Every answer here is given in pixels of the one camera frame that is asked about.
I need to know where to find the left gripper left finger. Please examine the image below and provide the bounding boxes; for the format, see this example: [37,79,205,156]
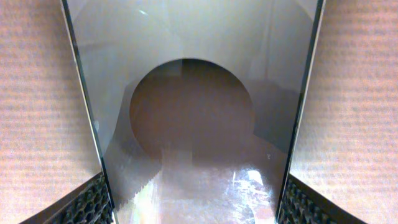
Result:
[21,172,113,224]

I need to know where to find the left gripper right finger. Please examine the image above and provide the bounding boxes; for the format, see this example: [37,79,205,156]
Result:
[275,174,364,224]

